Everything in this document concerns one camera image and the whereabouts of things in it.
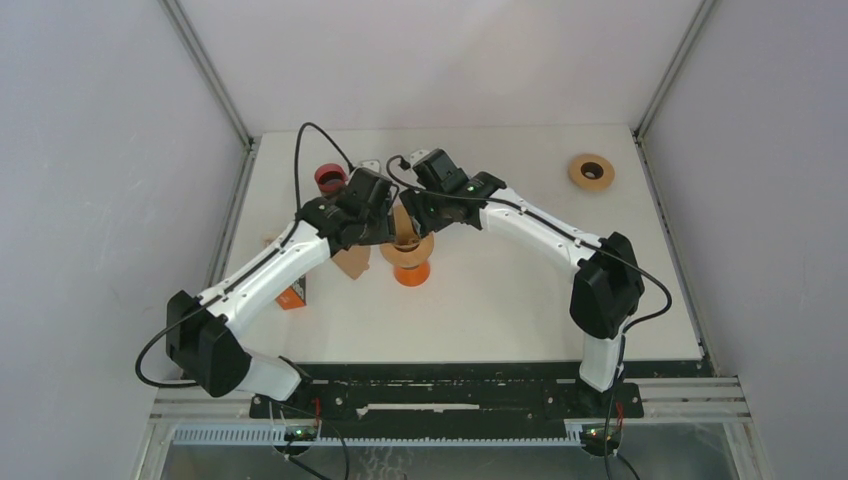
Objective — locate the brown paper coffee filter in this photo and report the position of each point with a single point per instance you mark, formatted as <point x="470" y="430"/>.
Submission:
<point x="404" y="225"/>
<point x="354" y="261"/>

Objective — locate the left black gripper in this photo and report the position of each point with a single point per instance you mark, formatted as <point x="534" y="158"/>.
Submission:
<point x="385" y="233"/>

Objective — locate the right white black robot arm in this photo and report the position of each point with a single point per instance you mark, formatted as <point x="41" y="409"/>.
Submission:
<point x="606" y="282"/>

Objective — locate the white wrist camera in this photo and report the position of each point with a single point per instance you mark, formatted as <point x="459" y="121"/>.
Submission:
<point x="418" y="155"/>
<point x="373" y="165"/>

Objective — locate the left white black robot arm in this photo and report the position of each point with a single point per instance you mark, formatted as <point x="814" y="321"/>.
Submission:
<point x="204" y="331"/>

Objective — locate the wooden dripper ring holder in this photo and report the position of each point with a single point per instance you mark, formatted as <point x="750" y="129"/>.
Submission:
<point x="409" y="258"/>

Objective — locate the orange coffee filter box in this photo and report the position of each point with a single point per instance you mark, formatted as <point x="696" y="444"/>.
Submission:
<point x="294" y="296"/>

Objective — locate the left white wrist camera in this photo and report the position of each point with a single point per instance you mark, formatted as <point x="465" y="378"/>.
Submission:
<point x="373" y="165"/>

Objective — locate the orange glass carafe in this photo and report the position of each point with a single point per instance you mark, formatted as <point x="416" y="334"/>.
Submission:
<point x="412" y="276"/>

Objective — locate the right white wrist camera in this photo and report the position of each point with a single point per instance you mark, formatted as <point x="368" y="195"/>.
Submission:
<point x="418" y="155"/>

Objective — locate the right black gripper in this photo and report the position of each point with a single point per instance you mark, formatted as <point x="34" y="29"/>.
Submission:
<point x="414" y="204"/>

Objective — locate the red black carafe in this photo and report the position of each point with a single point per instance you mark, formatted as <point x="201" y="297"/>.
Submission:
<point x="330" y="178"/>

